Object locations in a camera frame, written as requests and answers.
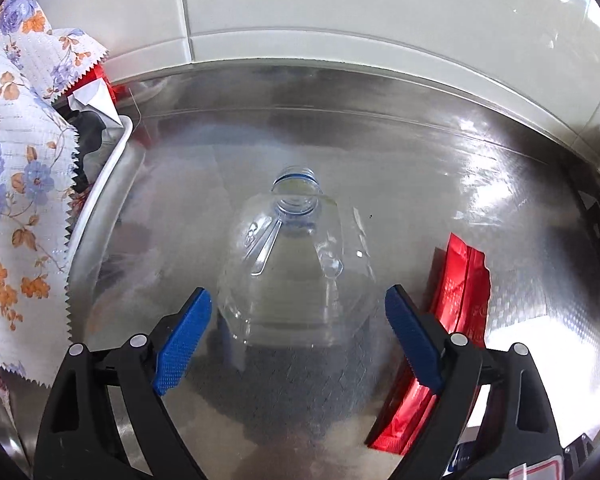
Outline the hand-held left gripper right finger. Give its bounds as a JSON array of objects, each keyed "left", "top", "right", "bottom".
[{"left": 364, "top": 284, "right": 565, "bottom": 480}]

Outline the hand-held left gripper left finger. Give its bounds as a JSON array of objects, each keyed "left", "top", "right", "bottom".
[{"left": 32, "top": 286, "right": 214, "bottom": 480}]

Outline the clear plastic bottle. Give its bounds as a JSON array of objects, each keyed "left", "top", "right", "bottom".
[{"left": 216, "top": 165, "right": 379, "bottom": 357}]

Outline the red foil packet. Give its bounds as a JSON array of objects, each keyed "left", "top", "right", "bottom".
[{"left": 365, "top": 232, "right": 492, "bottom": 456}]

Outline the blue toothpaste box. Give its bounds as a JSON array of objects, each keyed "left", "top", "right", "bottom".
[{"left": 447, "top": 440, "right": 487, "bottom": 480}]

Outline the white dish tray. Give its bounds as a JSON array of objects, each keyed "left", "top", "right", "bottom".
[{"left": 65, "top": 115, "right": 137, "bottom": 286}]

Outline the floral patterned cloth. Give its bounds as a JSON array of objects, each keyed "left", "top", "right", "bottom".
[{"left": 0, "top": 0, "right": 109, "bottom": 389}]

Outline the red white packet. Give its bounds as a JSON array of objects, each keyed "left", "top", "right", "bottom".
[{"left": 66, "top": 57, "right": 127, "bottom": 126}]

